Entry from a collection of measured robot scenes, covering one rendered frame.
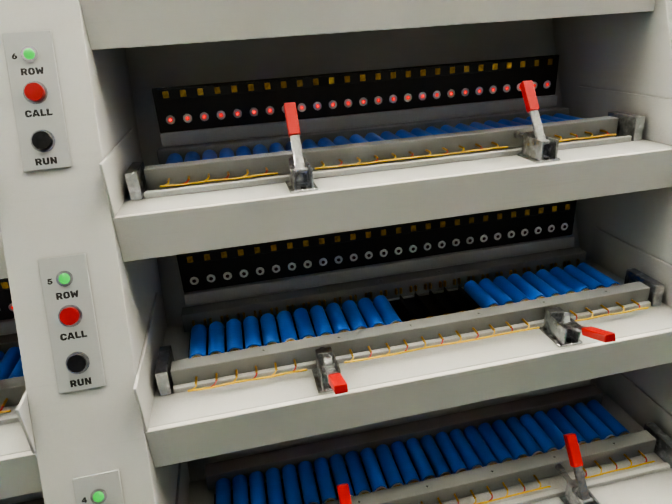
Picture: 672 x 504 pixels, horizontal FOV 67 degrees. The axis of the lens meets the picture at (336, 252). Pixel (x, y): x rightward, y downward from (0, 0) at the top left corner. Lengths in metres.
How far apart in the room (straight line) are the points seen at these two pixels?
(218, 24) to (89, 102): 0.14
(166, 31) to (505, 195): 0.38
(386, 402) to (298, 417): 0.09
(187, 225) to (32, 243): 0.13
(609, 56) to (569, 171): 0.22
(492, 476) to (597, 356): 0.19
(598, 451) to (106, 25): 0.72
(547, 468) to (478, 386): 0.17
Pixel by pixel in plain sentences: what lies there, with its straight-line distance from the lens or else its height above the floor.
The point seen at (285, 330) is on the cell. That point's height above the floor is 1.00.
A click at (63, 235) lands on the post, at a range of 0.52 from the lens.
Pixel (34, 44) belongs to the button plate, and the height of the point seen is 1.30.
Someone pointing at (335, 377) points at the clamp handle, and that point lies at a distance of 0.48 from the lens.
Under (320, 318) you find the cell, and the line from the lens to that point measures 0.61.
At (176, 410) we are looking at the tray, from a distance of 0.55.
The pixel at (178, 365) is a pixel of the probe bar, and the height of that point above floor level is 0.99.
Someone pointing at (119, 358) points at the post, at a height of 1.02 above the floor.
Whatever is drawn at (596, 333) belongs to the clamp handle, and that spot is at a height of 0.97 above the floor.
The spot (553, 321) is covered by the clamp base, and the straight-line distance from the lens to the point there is 0.62.
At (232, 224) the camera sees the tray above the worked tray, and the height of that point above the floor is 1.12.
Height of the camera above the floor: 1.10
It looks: 2 degrees down
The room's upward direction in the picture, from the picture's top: 8 degrees counter-clockwise
